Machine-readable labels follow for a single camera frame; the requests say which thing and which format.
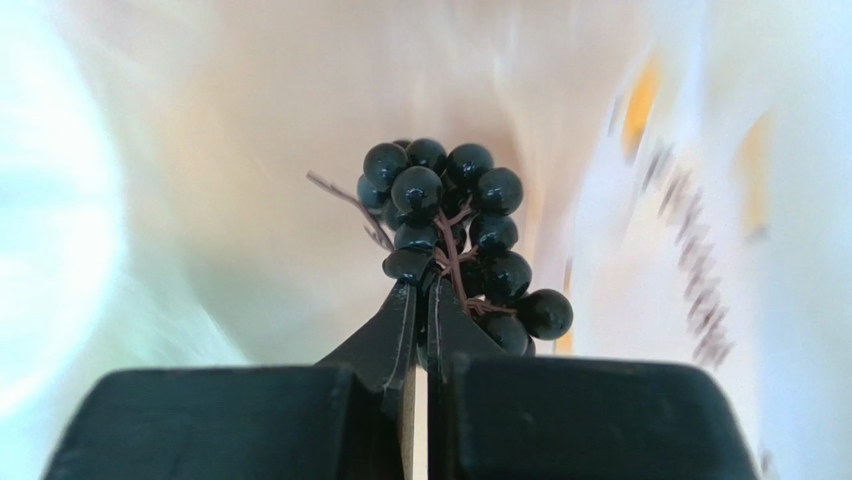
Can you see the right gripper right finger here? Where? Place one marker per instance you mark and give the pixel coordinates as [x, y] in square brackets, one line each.
[454, 341]

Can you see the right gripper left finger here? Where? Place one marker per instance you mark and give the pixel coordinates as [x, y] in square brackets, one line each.
[382, 352]

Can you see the black fake grape bunch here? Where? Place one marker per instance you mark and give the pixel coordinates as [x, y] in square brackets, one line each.
[447, 214]

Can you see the banana print plastic bag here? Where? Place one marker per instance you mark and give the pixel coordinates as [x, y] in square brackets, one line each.
[687, 173]

